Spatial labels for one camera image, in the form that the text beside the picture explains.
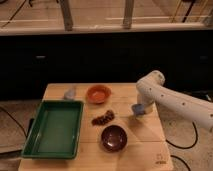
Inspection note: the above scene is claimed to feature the blue sponge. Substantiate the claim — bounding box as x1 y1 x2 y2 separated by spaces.
131 104 145 116

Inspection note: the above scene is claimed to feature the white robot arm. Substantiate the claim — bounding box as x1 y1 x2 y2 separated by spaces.
136 70 213 132

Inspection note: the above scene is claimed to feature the green plastic tray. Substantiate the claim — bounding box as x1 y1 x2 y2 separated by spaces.
21 100 83 159

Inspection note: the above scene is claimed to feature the orange bowl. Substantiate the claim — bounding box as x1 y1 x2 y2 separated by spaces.
86 85 111 104

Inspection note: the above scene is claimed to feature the brown grape bunch toy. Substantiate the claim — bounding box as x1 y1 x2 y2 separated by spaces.
92 110 115 125

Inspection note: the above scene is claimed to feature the small grey cloth object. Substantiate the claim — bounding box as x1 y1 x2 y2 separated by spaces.
64 87 76 100

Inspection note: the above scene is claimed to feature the dark purple bowl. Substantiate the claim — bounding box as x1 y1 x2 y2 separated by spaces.
101 125 128 152

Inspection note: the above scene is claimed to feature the white table leg right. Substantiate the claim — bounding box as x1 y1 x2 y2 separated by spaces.
123 0 134 29

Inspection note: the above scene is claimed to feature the white table leg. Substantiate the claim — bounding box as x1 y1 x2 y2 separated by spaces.
59 0 73 31
123 0 134 29

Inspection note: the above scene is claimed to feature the white table leg left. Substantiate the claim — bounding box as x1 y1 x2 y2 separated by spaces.
59 0 73 31

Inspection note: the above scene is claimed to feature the black floor cable left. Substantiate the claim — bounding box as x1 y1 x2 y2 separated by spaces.
0 106 28 138

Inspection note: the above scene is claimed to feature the black floor cable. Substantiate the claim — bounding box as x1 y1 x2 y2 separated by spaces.
0 106 28 138
165 121 200 150

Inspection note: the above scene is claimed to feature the black floor cable right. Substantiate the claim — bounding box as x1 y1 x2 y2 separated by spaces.
165 121 200 150

